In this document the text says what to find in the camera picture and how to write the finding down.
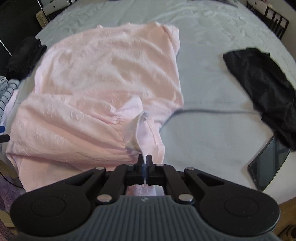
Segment pink embossed garment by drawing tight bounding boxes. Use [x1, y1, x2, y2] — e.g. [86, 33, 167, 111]
[6, 22, 183, 192]

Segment grey striped folded clothes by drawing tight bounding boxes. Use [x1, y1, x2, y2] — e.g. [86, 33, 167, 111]
[1, 76, 20, 120]

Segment folded black clothes pile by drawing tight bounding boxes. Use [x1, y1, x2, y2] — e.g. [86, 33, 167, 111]
[3, 36, 47, 81]

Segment folded light pink cloth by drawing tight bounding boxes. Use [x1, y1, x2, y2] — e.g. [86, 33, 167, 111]
[1, 89, 19, 124]

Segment grey bed sheet mattress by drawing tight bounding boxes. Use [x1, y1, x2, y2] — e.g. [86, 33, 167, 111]
[14, 0, 296, 204]

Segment black smartphone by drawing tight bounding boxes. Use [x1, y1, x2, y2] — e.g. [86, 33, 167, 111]
[247, 136, 290, 192]

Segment cream radiator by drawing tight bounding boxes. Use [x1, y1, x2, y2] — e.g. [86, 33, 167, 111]
[36, 9, 49, 28]

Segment white left nightstand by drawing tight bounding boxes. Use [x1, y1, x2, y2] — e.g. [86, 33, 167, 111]
[42, 0, 76, 16]

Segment small black garment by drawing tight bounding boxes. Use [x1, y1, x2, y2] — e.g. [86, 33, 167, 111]
[223, 48, 295, 151]

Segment right nightstand dark frame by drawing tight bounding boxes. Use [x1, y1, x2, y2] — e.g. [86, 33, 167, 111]
[246, 0, 290, 40]

